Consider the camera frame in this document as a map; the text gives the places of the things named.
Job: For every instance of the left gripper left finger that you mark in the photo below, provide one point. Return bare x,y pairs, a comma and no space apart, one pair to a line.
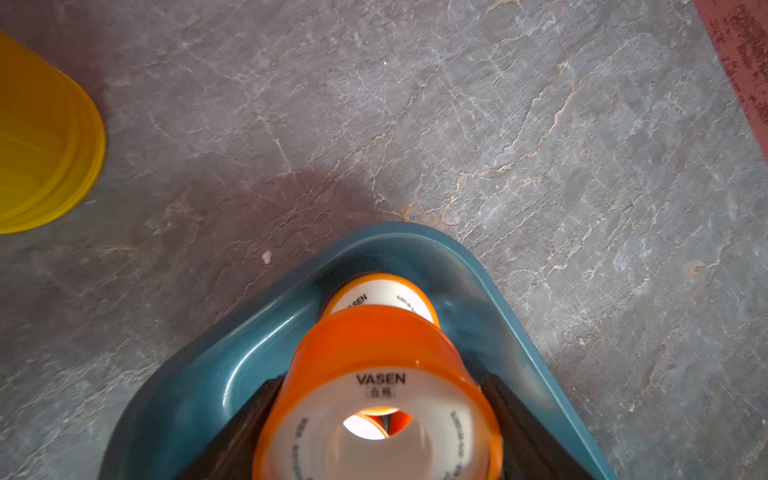
229,455

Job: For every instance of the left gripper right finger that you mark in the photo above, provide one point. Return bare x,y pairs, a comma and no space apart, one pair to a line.
530,451

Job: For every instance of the orange tape roll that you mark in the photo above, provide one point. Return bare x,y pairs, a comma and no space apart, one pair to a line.
373,357
382,289

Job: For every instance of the orange tape roll top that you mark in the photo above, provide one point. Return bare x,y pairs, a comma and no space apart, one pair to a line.
382,289

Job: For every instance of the yellow pen cup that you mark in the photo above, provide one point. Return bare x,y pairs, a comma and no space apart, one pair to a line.
53,140

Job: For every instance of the teal storage box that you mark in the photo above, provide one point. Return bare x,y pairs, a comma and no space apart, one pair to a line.
193,395

